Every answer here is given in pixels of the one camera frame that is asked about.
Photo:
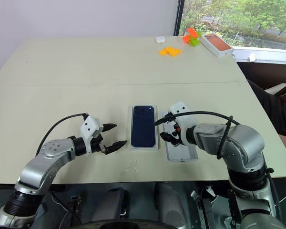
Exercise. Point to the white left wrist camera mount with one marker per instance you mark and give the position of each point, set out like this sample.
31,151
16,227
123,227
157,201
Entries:
90,125

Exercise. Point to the dark grey rounded shape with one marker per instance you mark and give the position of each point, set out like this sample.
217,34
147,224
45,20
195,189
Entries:
112,202
169,205

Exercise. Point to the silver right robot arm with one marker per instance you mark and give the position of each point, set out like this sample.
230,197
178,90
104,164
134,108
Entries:
240,145

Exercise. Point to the person in dark clothes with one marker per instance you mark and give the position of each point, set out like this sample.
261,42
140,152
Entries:
274,107

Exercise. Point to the black window frame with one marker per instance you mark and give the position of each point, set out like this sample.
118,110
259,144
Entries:
178,16

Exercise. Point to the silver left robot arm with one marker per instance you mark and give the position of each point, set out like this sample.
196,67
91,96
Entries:
45,157

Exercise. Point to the white box with orange phone print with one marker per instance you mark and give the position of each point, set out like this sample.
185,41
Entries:
217,45

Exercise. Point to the small orange toy brick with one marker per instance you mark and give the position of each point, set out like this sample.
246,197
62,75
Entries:
162,52

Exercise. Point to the white phone box base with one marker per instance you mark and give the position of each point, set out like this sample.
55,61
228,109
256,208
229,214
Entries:
131,148

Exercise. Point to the white phone box lid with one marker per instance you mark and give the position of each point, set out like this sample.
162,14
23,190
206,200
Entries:
181,153

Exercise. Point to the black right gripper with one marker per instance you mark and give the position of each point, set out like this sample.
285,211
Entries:
176,131

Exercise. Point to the white earbuds case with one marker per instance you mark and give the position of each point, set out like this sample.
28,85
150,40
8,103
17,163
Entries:
159,39

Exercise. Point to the dark blue smartphone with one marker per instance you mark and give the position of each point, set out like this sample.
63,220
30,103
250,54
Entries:
143,126

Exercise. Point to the green toy brick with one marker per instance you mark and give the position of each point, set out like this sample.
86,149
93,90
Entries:
195,41

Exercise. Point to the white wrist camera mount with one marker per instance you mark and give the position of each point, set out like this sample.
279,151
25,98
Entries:
181,107
90,125

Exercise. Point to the white window sill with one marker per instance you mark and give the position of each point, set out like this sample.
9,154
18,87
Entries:
264,56

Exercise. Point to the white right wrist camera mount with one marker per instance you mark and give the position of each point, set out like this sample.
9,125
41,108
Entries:
181,107

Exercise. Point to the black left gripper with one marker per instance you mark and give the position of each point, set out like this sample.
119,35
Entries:
97,143

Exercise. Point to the small white plug adapter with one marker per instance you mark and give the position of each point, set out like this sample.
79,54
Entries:
252,57

